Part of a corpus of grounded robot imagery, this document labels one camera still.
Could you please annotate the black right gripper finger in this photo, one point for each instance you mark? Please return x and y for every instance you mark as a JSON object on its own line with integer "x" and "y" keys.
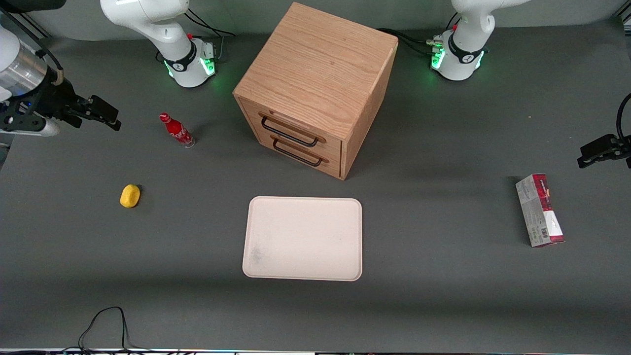
{"x": 106, "y": 123}
{"x": 104, "y": 107}

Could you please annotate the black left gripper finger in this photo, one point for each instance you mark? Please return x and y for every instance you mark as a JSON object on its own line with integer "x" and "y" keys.
{"x": 597, "y": 144}
{"x": 594, "y": 160}

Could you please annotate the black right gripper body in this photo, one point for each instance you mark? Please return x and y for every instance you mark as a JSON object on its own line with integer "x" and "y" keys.
{"x": 54, "y": 96}

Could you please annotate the red coke bottle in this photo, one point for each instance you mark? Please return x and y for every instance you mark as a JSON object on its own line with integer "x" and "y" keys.
{"x": 177, "y": 131}

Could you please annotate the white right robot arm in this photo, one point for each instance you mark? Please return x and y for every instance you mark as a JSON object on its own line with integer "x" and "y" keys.
{"x": 148, "y": 24}

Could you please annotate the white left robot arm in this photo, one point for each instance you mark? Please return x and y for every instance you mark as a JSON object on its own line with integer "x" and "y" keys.
{"x": 466, "y": 34}

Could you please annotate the cream rectangular tray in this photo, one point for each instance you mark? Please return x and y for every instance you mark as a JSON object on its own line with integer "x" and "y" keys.
{"x": 303, "y": 239}

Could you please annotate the red grey carton box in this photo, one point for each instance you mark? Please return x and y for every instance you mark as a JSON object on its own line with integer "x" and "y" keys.
{"x": 540, "y": 209}

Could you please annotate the yellow lemon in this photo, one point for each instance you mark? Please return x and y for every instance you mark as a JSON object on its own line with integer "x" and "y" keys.
{"x": 129, "y": 196}

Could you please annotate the wooden drawer front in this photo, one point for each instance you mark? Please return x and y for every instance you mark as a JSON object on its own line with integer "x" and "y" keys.
{"x": 315, "y": 162}
{"x": 296, "y": 125}

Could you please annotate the wooden drawer cabinet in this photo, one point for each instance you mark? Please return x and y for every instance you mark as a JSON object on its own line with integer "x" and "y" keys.
{"x": 320, "y": 69}

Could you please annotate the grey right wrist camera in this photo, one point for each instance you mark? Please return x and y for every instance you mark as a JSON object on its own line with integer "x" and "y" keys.
{"x": 27, "y": 125}

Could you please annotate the black aluminium frame rail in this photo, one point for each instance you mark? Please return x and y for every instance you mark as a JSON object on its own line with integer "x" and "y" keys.
{"x": 29, "y": 24}

